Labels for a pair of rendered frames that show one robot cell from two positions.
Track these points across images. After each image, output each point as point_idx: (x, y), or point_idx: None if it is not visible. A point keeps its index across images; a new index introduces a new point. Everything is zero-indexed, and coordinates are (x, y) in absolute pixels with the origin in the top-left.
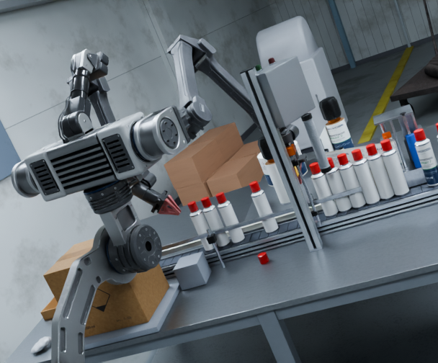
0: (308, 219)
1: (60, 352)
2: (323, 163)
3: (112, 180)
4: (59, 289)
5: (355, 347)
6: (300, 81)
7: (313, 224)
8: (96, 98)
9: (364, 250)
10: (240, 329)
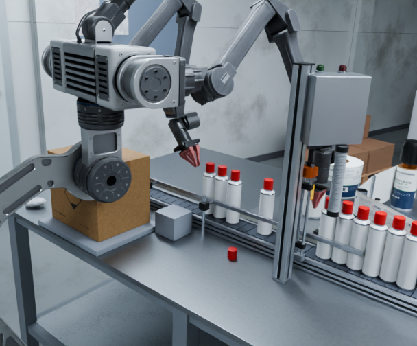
0: (285, 248)
1: None
2: (332, 205)
3: (93, 101)
4: None
5: None
6: (358, 106)
7: (287, 256)
8: (183, 22)
9: (313, 318)
10: None
